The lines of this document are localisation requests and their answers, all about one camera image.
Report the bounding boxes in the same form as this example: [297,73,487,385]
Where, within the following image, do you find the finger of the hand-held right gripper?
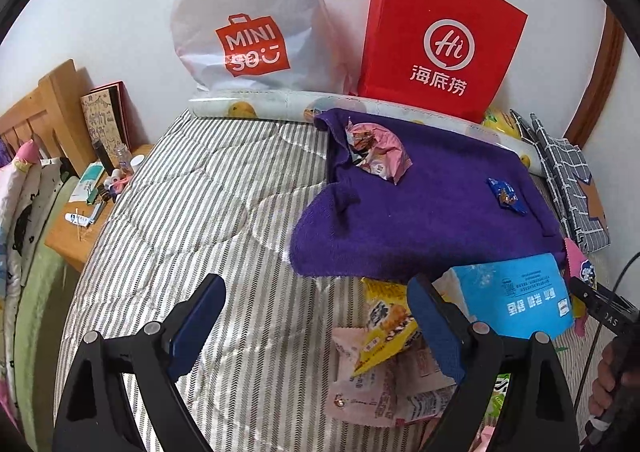
[567,276,608,320]

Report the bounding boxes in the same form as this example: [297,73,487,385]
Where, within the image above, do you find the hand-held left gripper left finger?
[52,273,227,452]

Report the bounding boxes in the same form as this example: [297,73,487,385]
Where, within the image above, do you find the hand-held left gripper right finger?
[406,274,581,452]

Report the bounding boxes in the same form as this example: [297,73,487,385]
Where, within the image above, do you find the pink snack packet blue label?
[563,238,597,339]

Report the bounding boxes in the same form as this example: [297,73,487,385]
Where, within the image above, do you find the yellow snack packet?
[350,277,421,379]

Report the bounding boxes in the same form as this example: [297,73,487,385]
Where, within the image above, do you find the white red-print snack packet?
[325,364,403,427]

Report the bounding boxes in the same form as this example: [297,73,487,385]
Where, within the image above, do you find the person's right hand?
[589,339,632,417]

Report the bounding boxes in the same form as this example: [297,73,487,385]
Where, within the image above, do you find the blue tissue pack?
[432,253,574,341]

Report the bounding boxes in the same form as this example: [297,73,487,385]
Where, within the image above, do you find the green snack packet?
[491,373,512,415]

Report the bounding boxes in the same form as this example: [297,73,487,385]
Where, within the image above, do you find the purple towel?
[290,108,566,279]

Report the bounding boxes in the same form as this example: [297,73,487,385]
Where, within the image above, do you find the grey plaid fabric bag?
[510,109,612,253]

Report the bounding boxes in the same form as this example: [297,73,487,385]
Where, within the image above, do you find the small blue candy packet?
[487,177,528,217]

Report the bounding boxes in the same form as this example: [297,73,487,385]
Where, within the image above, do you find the wooden nightstand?
[45,144,154,273]

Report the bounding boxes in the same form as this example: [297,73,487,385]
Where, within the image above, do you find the green blanket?
[14,172,83,430]

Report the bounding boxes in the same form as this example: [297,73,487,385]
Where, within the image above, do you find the green-white tube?
[74,162,106,205]

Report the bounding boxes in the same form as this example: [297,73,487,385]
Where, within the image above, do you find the black bottle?
[92,139,116,176]

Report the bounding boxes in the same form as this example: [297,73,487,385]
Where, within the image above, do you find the crumpled pink snack packet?
[344,118,414,185]

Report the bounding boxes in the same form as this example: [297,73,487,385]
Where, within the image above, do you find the yellow-green snack bag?
[481,108,524,141]

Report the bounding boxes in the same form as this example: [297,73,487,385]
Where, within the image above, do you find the printed paper roll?
[189,88,548,177]

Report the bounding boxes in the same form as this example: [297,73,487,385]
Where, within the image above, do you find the doodle-cover notebook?
[81,86,134,153]

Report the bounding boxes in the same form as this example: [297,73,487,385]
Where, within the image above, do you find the red book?
[102,80,147,149]

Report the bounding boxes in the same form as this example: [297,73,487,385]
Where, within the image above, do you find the wooden headboard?
[0,59,94,177]

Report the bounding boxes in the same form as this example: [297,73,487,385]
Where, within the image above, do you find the red paper bag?
[357,0,529,121]

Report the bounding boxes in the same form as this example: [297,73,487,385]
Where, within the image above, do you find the white plastic shopping bag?
[170,0,351,93]

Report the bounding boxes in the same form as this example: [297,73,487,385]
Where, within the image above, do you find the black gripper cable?
[572,252,640,413]

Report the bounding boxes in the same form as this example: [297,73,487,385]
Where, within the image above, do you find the brown wooden door frame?
[564,6,627,149]

